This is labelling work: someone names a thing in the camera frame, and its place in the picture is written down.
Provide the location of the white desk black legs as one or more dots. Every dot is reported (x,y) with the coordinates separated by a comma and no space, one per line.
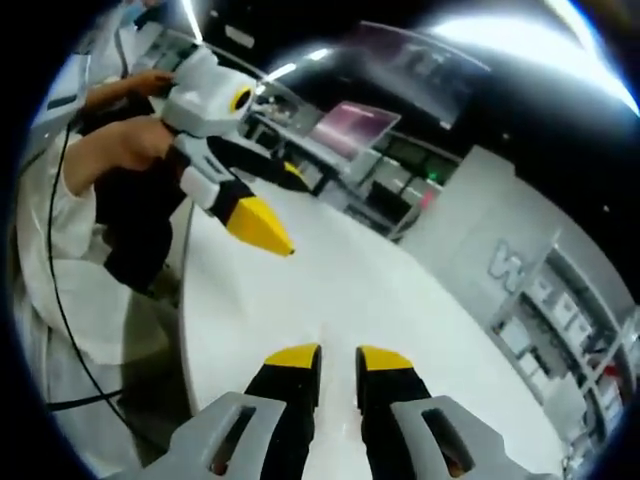
(320,165)

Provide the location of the grey metal shelf rack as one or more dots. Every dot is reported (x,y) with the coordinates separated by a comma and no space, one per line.
(550,350)

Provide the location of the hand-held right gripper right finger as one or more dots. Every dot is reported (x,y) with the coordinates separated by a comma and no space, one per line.
(450,430)

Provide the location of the white laptop purple screen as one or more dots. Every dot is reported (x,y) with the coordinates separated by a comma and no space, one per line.
(350,127)

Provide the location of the person's dark garment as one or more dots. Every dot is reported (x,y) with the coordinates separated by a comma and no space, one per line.
(135,235)

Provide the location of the person's left hand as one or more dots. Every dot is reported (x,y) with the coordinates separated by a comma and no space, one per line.
(145,145)

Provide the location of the short ceiling light bar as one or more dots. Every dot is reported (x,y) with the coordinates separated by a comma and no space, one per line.
(310,54)

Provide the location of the green lit sign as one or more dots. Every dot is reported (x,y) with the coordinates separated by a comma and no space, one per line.
(432,176)

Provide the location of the person in white shirt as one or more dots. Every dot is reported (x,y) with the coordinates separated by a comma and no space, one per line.
(75,310)

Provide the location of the row of white storage boxes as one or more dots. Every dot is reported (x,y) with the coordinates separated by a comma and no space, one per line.
(572,312)

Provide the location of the large hanging dark screen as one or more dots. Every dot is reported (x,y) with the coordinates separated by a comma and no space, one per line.
(430,75)

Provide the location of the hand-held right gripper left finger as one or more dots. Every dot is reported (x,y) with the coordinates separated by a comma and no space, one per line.
(225,430)

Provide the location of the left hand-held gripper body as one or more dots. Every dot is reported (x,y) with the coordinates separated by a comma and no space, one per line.
(200,95)

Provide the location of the long ceiling light strip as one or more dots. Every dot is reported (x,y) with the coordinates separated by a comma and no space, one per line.
(550,42)

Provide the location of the white stand with pink item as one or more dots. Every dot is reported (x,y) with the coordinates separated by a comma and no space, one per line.
(427,200)

